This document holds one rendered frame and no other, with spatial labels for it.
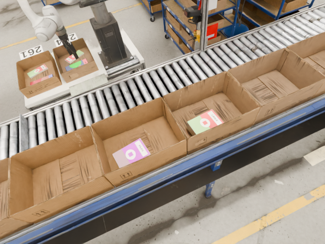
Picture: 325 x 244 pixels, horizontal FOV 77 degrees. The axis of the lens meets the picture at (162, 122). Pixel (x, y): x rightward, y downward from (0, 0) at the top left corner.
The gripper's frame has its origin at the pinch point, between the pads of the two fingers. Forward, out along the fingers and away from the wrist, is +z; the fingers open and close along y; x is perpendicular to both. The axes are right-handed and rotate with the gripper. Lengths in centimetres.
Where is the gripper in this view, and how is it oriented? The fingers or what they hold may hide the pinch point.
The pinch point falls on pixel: (73, 54)
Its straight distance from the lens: 206.9
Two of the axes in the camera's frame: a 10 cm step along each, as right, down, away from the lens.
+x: -6.3, 6.7, -3.8
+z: 1.1, 5.6, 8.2
